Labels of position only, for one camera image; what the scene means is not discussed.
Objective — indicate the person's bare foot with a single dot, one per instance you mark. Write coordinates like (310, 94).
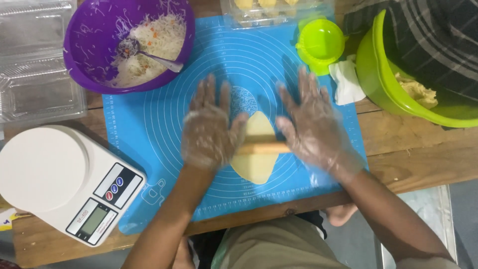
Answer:
(341, 213)

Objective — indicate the purple plastic bowl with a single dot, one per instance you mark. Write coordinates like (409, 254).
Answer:
(93, 52)

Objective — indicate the person's beige trousers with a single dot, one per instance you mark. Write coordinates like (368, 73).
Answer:
(276, 246)

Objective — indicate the green plastic dumpling press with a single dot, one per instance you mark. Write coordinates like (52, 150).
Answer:
(320, 43)

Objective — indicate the clear tray of filled pastries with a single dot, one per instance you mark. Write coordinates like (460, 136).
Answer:
(272, 11)

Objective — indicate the person's right hand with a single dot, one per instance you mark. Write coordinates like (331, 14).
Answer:
(317, 127)

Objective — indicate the dark plaid cloth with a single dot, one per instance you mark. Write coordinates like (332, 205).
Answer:
(422, 41)

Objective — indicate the wooden rolling pin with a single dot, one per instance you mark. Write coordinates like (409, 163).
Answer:
(263, 148)

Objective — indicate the yellow dough lump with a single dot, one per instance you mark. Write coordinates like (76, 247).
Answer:
(418, 91)

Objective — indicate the blue silicone baking mat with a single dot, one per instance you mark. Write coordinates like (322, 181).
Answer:
(157, 123)

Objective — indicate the white crumpled tissue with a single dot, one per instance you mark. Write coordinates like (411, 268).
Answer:
(345, 82)

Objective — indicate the flattened yellow dough sheet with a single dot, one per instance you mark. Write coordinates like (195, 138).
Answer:
(257, 168)

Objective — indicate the white digital kitchen scale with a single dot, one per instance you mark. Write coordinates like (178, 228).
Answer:
(63, 179)

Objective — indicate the shredded vegetable filling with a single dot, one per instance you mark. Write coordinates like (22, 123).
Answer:
(157, 45)

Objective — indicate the metal spoon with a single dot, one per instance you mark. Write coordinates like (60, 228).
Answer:
(153, 56)

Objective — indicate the clear plastic clamshell container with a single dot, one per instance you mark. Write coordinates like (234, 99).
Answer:
(33, 59)

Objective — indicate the green plastic bowl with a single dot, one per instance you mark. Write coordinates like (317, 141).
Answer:
(381, 82)

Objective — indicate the person's left hand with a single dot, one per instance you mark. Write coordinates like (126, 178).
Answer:
(207, 130)

